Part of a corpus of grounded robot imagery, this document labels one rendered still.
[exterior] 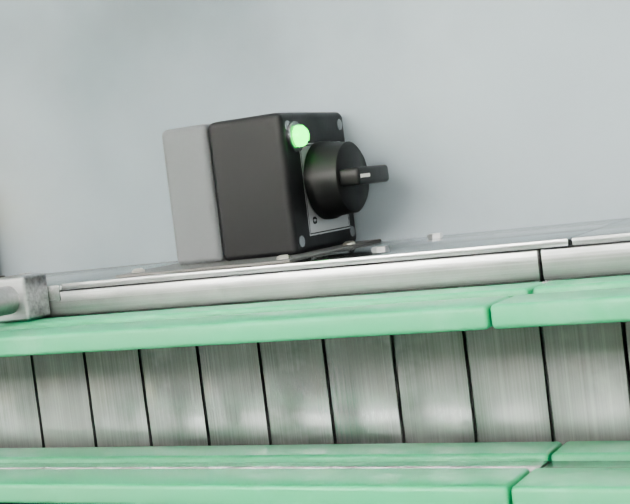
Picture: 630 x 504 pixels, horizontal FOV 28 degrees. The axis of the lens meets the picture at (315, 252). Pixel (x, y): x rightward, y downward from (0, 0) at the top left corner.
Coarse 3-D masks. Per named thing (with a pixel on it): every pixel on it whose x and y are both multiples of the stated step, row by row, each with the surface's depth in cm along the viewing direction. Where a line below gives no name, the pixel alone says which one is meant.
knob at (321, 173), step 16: (320, 144) 71; (336, 144) 71; (352, 144) 71; (320, 160) 70; (336, 160) 70; (352, 160) 71; (304, 176) 70; (320, 176) 70; (336, 176) 69; (352, 176) 69; (368, 176) 70; (384, 176) 72; (320, 192) 70; (336, 192) 70; (352, 192) 71; (320, 208) 70; (336, 208) 70; (352, 208) 71
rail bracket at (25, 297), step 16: (0, 288) 69; (16, 288) 70; (32, 288) 70; (48, 288) 71; (0, 304) 68; (16, 304) 70; (32, 304) 70; (48, 304) 71; (0, 320) 70; (16, 320) 70
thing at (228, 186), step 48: (192, 144) 71; (240, 144) 70; (288, 144) 69; (192, 192) 71; (240, 192) 70; (288, 192) 69; (192, 240) 72; (240, 240) 70; (288, 240) 69; (336, 240) 73
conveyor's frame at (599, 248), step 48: (432, 240) 69; (480, 240) 64; (528, 240) 59; (576, 240) 57; (624, 240) 56; (96, 288) 70; (144, 288) 68; (192, 288) 67; (240, 288) 65; (288, 288) 64; (336, 288) 63; (384, 288) 62; (432, 288) 61; (624, 336) 57
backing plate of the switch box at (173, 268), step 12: (372, 240) 74; (312, 252) 69; (324, 252) 68; (192, 264) 72; (204, 264) 70; (216, 264) 68; (228, 264) 67; (240, 264) 66; (252, 264) 66; (264, 264) 65; (120, 276) 70; (132, 276) 69
